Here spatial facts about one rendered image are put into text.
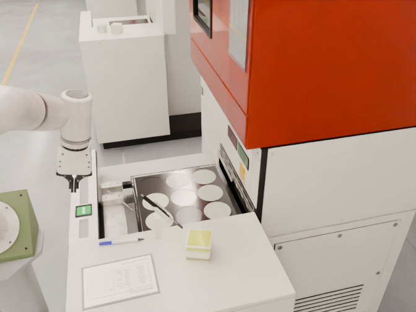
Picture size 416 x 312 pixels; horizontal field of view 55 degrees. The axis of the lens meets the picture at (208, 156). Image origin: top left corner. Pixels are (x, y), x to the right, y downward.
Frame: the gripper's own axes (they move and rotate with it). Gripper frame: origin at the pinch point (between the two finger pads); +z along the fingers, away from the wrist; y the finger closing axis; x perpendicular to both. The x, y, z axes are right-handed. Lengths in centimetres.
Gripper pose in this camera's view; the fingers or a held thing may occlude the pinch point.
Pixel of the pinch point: (73, 185)
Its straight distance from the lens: 133.4
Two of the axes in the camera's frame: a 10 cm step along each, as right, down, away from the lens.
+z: -2.0, 8.4, 5.1
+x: 2.5, 5.4, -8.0
